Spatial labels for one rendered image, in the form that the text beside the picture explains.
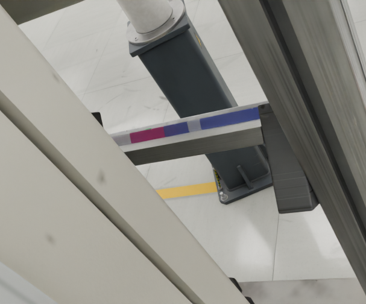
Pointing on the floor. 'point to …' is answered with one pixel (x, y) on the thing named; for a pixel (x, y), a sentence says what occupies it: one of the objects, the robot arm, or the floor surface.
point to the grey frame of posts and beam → (312, 111)
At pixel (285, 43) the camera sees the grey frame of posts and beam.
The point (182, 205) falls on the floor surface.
